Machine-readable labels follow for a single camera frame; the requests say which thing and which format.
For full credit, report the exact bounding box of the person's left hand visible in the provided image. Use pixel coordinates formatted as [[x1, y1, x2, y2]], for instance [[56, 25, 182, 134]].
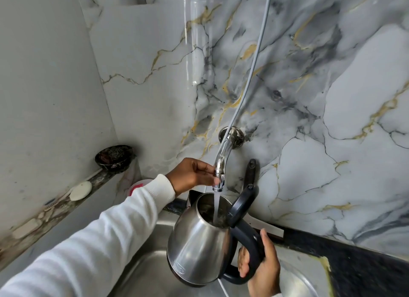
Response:
[[166, 157, 221, 198]]

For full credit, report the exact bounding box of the person's right hand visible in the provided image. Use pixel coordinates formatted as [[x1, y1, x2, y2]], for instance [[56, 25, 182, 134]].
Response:
[[237, 228, 282, 297]]

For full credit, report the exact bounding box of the chrome wall tap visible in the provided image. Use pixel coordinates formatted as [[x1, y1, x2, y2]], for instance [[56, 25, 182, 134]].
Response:
[[212, 126, 245, 193]]

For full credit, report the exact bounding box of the stainless steel electric kettle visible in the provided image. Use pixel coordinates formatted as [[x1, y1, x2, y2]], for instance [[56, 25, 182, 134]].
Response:
[[166, 184, 266, 288]]

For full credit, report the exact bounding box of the person's left forearm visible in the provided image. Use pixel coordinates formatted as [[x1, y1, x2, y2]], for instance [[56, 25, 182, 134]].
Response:
[[0, 174, 176, 297]]

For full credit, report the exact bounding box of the red and white container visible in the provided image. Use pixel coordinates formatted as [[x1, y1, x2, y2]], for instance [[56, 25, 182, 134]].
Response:
[[127, 179, 154, 197]]

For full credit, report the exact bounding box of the black round bowl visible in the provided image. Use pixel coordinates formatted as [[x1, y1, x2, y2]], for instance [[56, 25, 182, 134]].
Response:
[[95, 145, 137, 173]]

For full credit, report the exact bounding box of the stainless steel sink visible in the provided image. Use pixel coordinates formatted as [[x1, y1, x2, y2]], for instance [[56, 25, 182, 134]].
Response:
[[108, 210, 321, 297]]

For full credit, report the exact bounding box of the white oval soap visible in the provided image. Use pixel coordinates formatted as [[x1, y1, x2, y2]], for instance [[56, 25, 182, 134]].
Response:
[[69, 181, 93, 202]]

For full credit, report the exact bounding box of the worn white soap piece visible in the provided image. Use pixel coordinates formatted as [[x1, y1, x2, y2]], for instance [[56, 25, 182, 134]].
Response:
[[12, 218, 43, 240]]

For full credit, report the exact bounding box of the grey hose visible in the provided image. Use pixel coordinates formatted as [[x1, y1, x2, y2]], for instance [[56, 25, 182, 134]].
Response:
[[220, 0, 274, 141]]

